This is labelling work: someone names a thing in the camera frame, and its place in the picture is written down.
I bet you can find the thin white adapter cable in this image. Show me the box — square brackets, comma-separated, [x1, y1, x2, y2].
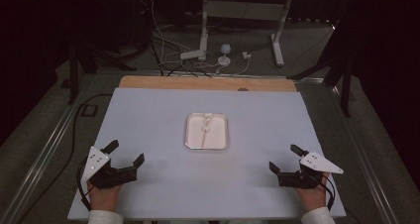
[215, 56, 251, 76]

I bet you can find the black square floor plate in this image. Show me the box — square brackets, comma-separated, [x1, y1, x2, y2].
[80, 103, 99, 118]

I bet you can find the thin wooden skewer stick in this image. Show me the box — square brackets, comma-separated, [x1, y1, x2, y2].
[200, 114, 210, 149]

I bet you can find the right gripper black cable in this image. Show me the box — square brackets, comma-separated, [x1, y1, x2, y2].
[316, 173, 337, 212]

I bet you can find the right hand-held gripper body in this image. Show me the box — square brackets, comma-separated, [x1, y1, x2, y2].
[276, 150, 345, 190]

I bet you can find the aluminium floor rail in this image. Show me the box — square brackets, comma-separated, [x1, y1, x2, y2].
[0, 72, 97, 224]
[325, 81, 400, 224]

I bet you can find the person's right hand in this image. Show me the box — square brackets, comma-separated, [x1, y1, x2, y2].
[295, 171, 331, 213]

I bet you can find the white power strip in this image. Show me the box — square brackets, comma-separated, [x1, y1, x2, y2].
[179, 50, 206, 61]

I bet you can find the white square plate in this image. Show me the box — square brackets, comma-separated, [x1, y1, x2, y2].
[184, 112, 230, 151]

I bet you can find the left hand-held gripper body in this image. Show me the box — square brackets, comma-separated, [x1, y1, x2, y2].
[80, 146, 139, 190]

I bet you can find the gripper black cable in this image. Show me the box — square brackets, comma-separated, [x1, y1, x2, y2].
[316, 173, 337, 212]
[76, 159, 93, 212]

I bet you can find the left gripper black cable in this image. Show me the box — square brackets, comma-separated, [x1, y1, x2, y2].
[76, 159, 93, 212]

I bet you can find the pale blue table sheet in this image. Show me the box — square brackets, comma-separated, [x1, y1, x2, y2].
[66, 86, 347, 221]

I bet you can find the bundle of black cables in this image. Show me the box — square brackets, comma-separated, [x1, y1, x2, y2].
[149, 32, 213, 78]

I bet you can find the white metal stand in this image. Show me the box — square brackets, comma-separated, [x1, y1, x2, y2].
[198, 0, 295, 67]

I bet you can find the wooden board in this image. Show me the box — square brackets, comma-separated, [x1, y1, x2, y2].
[118, 74, 298, 93]

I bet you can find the black stand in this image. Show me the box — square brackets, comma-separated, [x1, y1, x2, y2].
[66, 40, 139, 106]
[286, 19, 354, 118]

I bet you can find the person's left hand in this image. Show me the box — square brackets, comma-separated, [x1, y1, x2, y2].
[86, 179, 123, 213]

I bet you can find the black floor cable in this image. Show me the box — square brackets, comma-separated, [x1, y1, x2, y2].
[15, 92, 114, 224]

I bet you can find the white round webcam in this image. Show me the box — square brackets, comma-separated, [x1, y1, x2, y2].
[216, 44, 233, 67]

